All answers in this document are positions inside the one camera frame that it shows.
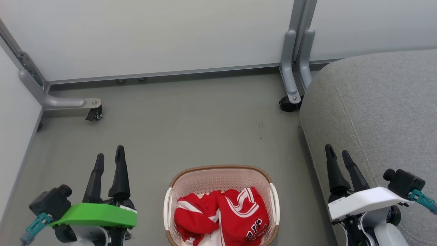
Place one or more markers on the long grey partition foot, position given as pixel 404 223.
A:
pixel 54 101

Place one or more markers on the red garment with lettering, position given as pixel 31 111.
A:
pixel 244 215

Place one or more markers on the grey partition bottom rail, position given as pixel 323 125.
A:
pixel 170 73

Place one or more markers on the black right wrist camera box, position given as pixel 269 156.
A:
pixel 404 182

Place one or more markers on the grey fabric sofa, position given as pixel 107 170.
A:
pixel 375 112

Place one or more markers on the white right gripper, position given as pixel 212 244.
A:
pixel 365 201

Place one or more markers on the black round caster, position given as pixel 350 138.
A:
pixel 288 104

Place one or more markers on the black caster with metal plate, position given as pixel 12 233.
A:
pixel 95 113

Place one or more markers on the grey partition post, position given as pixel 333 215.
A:
pixel 302 17

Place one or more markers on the red garment with white stripes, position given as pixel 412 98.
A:
pixel 196 212

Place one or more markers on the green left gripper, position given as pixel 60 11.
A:
pixel 95 214

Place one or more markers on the cream perforated laundry basket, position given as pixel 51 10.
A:
pixel 222 177

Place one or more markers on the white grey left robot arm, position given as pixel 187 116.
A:
pixel 85 235

